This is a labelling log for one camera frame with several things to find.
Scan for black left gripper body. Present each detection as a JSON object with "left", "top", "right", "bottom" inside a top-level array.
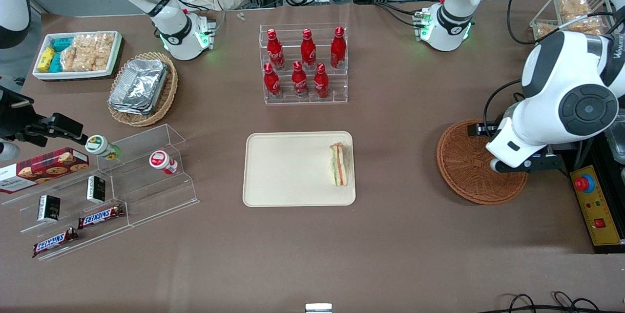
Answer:
[{"left": 468, "top": 123, "right": 563, "bottom": 173}]

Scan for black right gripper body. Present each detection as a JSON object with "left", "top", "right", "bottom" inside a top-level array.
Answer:
[{"left": 0, "top": 86, "right": 36, "bottom": 140}]

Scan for triangular sandwich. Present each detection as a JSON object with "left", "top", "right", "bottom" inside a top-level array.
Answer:
[{"left": 329, "top": 142, "right": 349, "bottom": 188}]

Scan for round brown wicker basket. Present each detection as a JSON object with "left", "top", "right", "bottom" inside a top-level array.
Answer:
[{"left": 437, "top": 119, "right": 529, "bottom": 205}]

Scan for oval light wicker basket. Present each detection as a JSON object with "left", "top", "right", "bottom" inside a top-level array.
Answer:
[{"left": 107, "top": 52, "right": 178, "bottom": 127}]

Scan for beige plastic tray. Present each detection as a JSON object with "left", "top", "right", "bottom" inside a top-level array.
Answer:
[{"left": 243, "top": 131, "right": 356, "bottom": 207}]

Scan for red cookie box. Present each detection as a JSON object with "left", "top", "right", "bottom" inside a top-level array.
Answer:
[{"left": 0, "top": 147, "right": 90, "bottom": 194}]

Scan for green-capped small bottle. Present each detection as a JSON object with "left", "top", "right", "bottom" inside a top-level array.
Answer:
[{"left": 85, "top": 135, "right": 121, "bottom": 161}]

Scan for yellow snack pack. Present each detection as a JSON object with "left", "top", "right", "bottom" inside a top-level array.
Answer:
[{"left": 38, "top": 47, "right": 56, "bottom": 73}]

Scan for clear rice cracker bag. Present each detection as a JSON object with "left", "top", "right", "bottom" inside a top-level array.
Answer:
[
  {"left": 73, "top": 33, "right": 116, "bottom": 71},
  {"left": 61, "top": 44, "right": 94, "bottom": 72}
]

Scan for small black white box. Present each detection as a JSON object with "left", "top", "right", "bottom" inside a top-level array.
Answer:
[
  {"left": 87, "top": 176, "right": 106, "bottom": 204},
  {"left": 38, "top": 195, "right": 61, "bottom": 222}
]

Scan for stacked aluminium foil containers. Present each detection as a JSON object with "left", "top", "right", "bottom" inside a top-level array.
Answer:
[{"left": 108, "top": 58, "right": 169, "bottom": 116}]

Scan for white rectangular plastic bin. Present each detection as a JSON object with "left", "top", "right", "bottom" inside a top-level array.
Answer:
[{"left": 32, "top": 31, "right": 123, "bottom": 81}]

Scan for brown snickers bar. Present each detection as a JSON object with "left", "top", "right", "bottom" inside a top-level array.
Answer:
[
  {"left": 78, "top": 204, "right": 125, "bottom": 230},
  {"left": 32, "top": 228, "right": 79, "bottom": 258}
]

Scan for red-capped small bottle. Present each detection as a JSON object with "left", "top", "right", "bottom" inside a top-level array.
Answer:
[{"left": 149, "top": 150, "right": 179, "bottom": 175}]

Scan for clear acrylic stepped display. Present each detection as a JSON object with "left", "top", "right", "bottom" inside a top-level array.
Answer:
[{"left": 0, "top": 124, "right": 200, "bottom": 261}]

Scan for yellow emergency stop box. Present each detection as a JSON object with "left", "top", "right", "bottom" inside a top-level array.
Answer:
[{"left": 569, "top": 166, "right": 625, "bottom": 254}]

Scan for clear acrylic bottle rack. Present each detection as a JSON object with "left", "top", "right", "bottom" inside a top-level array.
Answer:
[{"left": 259, "top": 23, "right": 349, "bottom": 105}]

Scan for red cola bottle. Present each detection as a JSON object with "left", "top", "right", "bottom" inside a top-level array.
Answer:
[
  {"left": 313, "top": 63, "right": 330, "bottom": 100},
  {"left": 292, "top": 61, "right": 309, "bottom": 99},
  {"left": 267, "top": 29, "right": 286, "bottom": 71},
  {"left": 331, "top": 26, "right": 347, "bottom": 69},
  {"left": 300, "top": 29, "right": 317, "bottom": 71},
  {"left": 263, "top": 63, "right": 281, "bottom": 100}
]

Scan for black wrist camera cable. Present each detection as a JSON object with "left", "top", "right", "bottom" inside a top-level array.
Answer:
[{"left": 483, "top": 79, "right": 524, "bottom": 131}]

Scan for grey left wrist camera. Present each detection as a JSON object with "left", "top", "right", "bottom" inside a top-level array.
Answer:
[{"left": 490, "top": 156, "right": 534, "bottom": 173}]

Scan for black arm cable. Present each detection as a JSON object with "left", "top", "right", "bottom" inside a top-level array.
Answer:
[{"left": 506, "top": 0, "right": 617, "bottom": 46}]

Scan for white wire basket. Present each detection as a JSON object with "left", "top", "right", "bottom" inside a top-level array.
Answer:
[{"left": 530, "top": 0, "right": 619, "bottom": 43}]

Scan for black floor cable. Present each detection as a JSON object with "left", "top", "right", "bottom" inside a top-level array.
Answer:
[{"left": 492, "top": 292, "right": 625, "bottom": 313}]

